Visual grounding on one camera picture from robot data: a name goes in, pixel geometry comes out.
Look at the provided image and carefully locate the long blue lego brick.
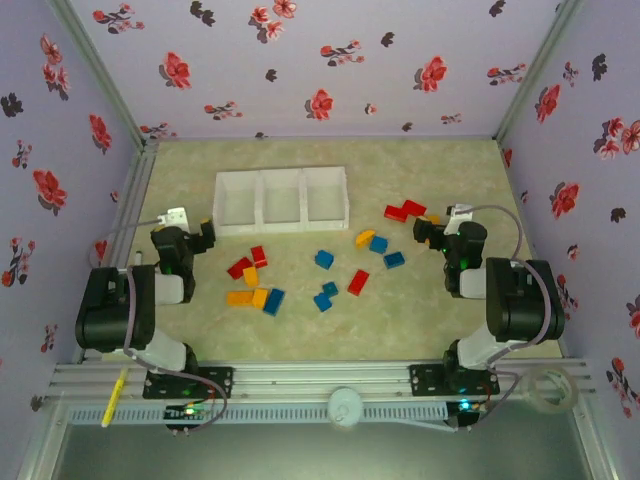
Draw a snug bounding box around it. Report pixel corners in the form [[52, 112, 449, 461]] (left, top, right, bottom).
[[262, 288, 287, 317]]

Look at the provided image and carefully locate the clear tape roll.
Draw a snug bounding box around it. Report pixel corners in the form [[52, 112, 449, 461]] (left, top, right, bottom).
[[521, 367, 580, 416]]

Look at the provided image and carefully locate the yellow pen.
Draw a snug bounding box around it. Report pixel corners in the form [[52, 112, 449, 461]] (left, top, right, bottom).
[[101, 367, 129, 429]]

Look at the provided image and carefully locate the small circuit board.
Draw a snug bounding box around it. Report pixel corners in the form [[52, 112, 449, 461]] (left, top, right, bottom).
[[164, 402, 211, 431], [447, 399, 489, 429]]

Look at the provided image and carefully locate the white round knob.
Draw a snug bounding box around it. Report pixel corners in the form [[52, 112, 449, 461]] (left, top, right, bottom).
[[327, 387, 362, 430]]

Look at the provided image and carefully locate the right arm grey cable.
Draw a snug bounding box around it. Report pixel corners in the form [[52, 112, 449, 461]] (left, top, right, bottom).
[[452, 203, 554, 431]]

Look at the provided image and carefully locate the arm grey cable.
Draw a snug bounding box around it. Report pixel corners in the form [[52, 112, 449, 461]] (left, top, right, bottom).
[[452, 203, 554, 431], [89, 215, 226, 434]]

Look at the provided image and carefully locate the aluminium side rail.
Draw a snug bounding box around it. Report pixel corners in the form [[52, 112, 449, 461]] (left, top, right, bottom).
[[74, 138, 160, 364]]

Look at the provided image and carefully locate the left arm grey cable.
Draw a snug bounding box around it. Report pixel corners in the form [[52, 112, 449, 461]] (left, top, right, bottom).
[[89, 215, 226, 434]]

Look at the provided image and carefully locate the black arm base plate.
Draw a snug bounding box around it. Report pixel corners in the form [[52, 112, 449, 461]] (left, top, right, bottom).
[[408, 363, 501, 397], [143, 366, 235, 400]]

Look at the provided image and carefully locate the aluminium mounting rail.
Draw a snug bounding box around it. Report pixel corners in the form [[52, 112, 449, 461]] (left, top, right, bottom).
[[47, 357, 594, 401]]

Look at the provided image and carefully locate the aluminium frame post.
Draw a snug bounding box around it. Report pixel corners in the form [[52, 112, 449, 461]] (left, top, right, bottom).
[[47, 0, 151, 146], [492, 0, 586, 144]]

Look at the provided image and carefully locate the white slotted cable duct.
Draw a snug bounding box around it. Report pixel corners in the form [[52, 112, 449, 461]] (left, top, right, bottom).
[[66, 403, 449, 426]]

